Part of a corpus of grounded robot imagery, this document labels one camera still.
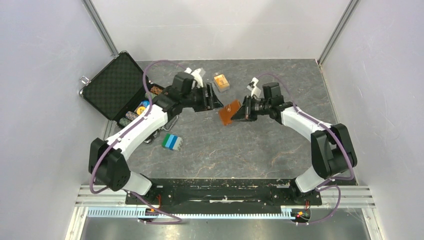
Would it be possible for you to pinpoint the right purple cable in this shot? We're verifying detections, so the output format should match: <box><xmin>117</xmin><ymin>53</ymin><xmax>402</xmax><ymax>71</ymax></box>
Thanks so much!
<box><xmin>257</xmin><ymin>72</ymin><xmax>356</xmax><ymax>226</ymax></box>

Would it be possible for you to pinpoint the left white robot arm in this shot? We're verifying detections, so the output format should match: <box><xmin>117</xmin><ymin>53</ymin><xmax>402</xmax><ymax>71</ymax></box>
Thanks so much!
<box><xmin>88</xmin><ymin>68</ymin><xmax>224</xmax><ymax>204</ymax></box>

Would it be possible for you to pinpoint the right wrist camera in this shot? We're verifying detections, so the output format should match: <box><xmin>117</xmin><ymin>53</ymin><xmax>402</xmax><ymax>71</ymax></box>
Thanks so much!
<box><xmin>246</xmin><ymin>77</ymin><xmax>262</xmax><ymax>99</ymax></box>

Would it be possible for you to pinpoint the purple cable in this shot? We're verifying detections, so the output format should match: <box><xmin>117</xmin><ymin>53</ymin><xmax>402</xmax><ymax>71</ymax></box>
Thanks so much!
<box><xmin>257</xmin><ymin>72</ymin><xmax>356</xmax><ymax>226</ymax></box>
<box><xmin>90</xmin><ymin>59</ymin><xmax>188</xmax><ymax>225</ymax></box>

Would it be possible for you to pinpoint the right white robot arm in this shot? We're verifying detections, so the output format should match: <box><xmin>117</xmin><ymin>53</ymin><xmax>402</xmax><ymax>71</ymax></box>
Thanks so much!
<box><xmin>231</xmin><ymin>78</ymin><xmax>357</xmax><ymax>204</ymax></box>

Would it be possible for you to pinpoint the black aluminium poker chip case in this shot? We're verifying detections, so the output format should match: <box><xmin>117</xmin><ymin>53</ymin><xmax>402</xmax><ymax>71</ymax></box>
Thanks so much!
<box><xmin>79</xmin><ymin>51</ymin><xmax>148</xmax><ymax>129</ymax></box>

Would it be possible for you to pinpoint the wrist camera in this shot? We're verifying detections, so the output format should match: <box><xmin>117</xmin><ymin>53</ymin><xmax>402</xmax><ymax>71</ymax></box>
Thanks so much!
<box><xmin>184</xmin><ymin>67</ymin><xmax>206</xmax><ymax>88</ymax></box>
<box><xmin>246</xmin><ymin>77</ymin><xmax>262</xmax><ymax>99</ymax></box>

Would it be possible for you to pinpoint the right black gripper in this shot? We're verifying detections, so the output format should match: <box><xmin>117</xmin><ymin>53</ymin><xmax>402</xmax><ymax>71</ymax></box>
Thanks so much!
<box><xmin>231</xmin><ymin>95</ymin><xmax>271</xmax><ymax>122</ymax></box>

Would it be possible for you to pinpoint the brown leather card holder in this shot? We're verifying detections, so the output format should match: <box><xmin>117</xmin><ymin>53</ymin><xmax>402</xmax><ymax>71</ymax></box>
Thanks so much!
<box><xmin>218</xmin><ymin>99</ymin><xmax>241</xmax><ymax>126</ymax></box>

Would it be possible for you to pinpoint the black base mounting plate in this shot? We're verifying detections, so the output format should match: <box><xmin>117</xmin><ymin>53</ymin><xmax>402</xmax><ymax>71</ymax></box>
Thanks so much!
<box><xmin>143</xmin><ymin>178</ymin><xmax>322</xmax><ymax>206</ymax></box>

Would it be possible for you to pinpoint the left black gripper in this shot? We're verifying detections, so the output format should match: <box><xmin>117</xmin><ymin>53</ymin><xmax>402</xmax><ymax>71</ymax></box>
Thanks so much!
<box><xmin>182</xmin><ymin>83</ymin><xmax>224</xmax><ymax>113</ymax></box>

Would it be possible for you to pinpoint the white slotted cable duct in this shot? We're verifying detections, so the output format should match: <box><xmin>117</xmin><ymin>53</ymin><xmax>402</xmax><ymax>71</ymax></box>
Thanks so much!
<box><xmin>86</xmin><ymin>206</ymin><xmax>300</xmax><ymax>220</ymax></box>

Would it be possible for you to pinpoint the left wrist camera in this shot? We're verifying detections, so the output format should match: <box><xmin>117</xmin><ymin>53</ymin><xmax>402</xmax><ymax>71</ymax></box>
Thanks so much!
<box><xmin>184</xmin><ymin>67</ymin><xmax>206</xmax><ymax>88</ymax></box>

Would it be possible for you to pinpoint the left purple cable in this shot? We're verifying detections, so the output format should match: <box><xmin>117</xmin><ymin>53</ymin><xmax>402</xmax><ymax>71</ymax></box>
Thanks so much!
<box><xmin>90</xmin><ymin>59</ymin><xmax>188</xmax><ymax>225</ymax></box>

